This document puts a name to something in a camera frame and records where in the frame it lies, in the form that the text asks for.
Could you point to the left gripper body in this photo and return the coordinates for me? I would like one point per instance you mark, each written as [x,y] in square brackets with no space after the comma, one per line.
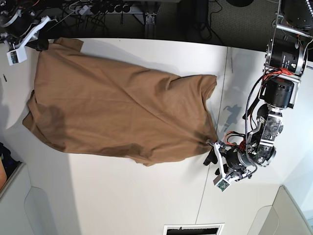
[236,160]

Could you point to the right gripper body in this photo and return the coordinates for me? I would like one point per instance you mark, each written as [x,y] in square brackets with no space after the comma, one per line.
[15,26]

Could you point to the brown t-shirt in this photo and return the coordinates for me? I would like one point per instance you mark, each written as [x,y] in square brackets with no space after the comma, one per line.
[84,104]

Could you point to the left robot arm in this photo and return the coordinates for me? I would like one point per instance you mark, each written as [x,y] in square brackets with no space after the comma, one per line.
[286,60]

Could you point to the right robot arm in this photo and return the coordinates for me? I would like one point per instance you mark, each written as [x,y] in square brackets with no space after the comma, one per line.
[24,6]

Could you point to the white power strip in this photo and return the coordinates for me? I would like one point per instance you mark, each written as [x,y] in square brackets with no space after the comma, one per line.
[81,10]

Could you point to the white framed floor vent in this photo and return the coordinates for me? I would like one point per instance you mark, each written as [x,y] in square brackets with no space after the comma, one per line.
[202,229]

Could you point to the right grey chair back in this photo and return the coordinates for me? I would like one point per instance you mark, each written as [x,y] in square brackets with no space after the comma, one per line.
[283,217]

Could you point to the grey chair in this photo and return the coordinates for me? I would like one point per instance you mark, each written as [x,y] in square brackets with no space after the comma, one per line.
[25,209]
[283,217]

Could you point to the black power adapter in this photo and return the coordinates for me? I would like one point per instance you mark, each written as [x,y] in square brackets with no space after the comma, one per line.
[201,11]

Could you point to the left grey chair back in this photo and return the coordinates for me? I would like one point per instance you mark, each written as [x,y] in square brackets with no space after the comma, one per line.
[25,209]

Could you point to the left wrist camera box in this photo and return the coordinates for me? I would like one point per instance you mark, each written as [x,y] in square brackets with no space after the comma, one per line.
[221,183]

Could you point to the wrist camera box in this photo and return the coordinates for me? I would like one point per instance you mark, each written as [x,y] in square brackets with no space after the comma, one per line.
[16,56]
[221,183]

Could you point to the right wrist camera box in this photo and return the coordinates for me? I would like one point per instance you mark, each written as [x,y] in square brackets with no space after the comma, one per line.
[16,56]

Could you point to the aluminium table frame post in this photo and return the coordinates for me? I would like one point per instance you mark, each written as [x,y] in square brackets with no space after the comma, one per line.
[150,26]

